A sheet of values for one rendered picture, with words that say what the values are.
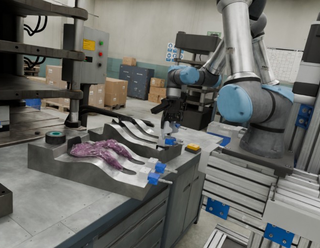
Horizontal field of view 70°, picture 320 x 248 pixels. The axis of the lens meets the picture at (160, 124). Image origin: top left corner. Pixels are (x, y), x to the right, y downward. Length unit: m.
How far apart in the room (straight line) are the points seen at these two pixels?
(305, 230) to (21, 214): 0.82
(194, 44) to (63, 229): 4.79
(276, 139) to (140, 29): 8.44
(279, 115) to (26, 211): 0.85
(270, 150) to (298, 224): 0.23
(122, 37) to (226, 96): 8.81
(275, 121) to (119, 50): 8.86
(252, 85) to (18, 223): 0.78
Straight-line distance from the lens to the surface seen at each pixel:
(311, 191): 0.89
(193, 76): 1.04
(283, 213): 0.79
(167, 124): 1.13
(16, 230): 0.79
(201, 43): 5.18
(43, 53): 1.55
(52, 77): 5.65
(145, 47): 8.84
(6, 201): 0.82
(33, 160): 1.07
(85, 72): 1.82
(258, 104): 0.76
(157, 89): 8.08
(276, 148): 0.88
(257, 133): 0.86
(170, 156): 1.24
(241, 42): 0.81
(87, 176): 0.94
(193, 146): 1.43
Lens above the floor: 1.28
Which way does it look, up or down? 14 degrees down
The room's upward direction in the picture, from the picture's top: 9 degrees clockwise
